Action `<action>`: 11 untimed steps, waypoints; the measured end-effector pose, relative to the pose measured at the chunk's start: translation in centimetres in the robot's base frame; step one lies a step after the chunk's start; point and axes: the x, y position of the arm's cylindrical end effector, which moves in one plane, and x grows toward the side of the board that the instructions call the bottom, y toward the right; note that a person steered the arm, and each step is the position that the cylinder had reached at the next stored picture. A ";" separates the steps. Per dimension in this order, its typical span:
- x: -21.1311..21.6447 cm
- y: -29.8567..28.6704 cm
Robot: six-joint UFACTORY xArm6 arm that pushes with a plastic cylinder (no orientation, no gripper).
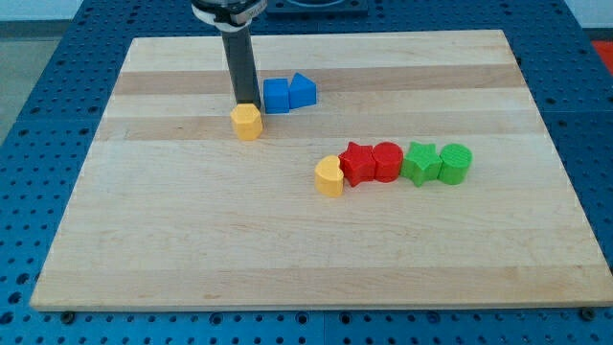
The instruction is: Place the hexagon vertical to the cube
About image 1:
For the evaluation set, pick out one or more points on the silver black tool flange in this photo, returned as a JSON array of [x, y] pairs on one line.
[[228, 15]]

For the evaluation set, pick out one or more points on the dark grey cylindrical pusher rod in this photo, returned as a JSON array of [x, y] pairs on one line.
[[242, 68]]

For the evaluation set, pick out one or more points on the yellow hexagon block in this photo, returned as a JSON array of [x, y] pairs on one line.
[[246, 121]]

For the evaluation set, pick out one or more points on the blue cube block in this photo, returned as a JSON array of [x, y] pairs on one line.
[[276, 96]]

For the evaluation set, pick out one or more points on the blue triangle block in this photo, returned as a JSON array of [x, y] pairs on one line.
[[302, 92]]

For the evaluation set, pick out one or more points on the yellow heart block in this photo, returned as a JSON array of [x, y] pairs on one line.
[[329, 178]]

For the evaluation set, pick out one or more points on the red star block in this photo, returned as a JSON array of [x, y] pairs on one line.
[[357, 163]]

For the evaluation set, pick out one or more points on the red cylinder block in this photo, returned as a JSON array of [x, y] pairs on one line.
[[388, 158]]

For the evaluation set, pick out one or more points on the green star block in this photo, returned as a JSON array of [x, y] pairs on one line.
[[421, 163]]

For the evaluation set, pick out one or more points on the light wooden board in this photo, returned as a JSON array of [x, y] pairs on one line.
[[172, 212]]

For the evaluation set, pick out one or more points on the green cylinder block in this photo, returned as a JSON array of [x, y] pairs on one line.
[[456, 161]]

